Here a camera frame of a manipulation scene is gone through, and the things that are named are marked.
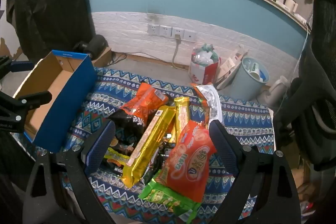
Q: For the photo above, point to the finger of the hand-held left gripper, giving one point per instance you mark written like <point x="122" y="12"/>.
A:
<point x="31" y="99"/>
<point x="19" y="66"/>

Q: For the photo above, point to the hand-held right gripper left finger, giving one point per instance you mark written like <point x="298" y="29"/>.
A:
<point x="101" y="145"/>

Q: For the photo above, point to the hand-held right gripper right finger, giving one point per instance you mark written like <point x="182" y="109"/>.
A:
<point x="223" y="145"/>

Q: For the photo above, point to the yellow and black snack packet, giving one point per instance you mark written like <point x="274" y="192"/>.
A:
<point x="115" y="158"/>

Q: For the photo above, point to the blue cardboard box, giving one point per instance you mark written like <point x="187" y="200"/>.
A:
<point x="65" y="108"/>

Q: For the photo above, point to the orange-red snack packet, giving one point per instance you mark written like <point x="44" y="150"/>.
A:
<point x="189" y="161"/>

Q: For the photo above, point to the long gold snack packet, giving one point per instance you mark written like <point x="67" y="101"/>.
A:
<point x="149" y="145"/>

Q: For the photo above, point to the small gold snack packet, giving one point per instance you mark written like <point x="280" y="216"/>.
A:
<point x="182" y="113"/>

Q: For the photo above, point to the orange and black snack bag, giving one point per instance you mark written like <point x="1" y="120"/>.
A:
<point x="141" y="106"/>

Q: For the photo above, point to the green snack packet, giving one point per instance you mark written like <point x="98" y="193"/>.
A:
<point x="162" y="196"/>

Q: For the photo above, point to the blue patterned cloth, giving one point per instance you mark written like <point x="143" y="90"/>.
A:
<point x="236" y="113"/>

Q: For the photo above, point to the silver snack packet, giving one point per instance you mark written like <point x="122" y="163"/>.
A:
<point x="211" y="98"/>

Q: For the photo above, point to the grey-blue trash bin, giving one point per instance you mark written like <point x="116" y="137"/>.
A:
<point x="244" y="85"/>

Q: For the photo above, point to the dark curtain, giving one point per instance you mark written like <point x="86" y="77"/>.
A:
<point x="52" y="3"/>

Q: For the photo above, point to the white plastic appliance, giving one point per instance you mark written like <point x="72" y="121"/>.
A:
<point x="275" y="90"/>

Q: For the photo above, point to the red and white plastic bag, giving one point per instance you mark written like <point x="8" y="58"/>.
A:
<point x="204" y="69"/>

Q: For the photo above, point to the black round device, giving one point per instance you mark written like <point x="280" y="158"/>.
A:
<point x="97" y="44"/>

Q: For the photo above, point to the folded cardboard pieces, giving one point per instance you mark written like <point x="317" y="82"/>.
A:
<point x="228" y="64"/>

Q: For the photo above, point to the small brown cardboard box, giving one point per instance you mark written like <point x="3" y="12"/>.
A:
<point x="105" y="57"/>

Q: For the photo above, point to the black mesh office chair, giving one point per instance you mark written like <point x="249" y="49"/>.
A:
<point x="315" y="108"/>

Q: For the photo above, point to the small white box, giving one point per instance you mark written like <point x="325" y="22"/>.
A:
<point x="291" y="5"/>

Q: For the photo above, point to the white wall socket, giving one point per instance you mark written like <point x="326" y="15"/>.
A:
<point x="189" y="35"/>
<point x="166" y="30"/>
<point x="152" y="29"/>
<point x="177" y="32"/>

